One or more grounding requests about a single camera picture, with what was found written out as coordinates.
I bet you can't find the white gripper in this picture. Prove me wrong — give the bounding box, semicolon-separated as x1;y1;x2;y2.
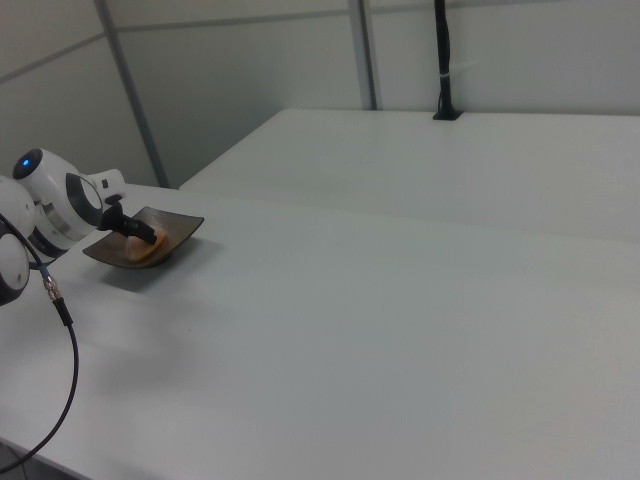
88;168;158;247

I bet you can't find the round orange bread bun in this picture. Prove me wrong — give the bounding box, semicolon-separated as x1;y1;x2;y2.
123;227;169;262

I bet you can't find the brown square ceramic plate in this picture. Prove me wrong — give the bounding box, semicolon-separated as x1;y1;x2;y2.
82;206;205;270

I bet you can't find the grey partition frame post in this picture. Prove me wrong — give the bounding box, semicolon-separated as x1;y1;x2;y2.
348;0;378;112
93;0;170;190

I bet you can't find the black cable with metal connector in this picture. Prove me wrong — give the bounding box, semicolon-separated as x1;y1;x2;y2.
0;212;80;474

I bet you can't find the black camera pole with base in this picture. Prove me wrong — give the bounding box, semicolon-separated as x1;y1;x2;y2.
432;0;464;122

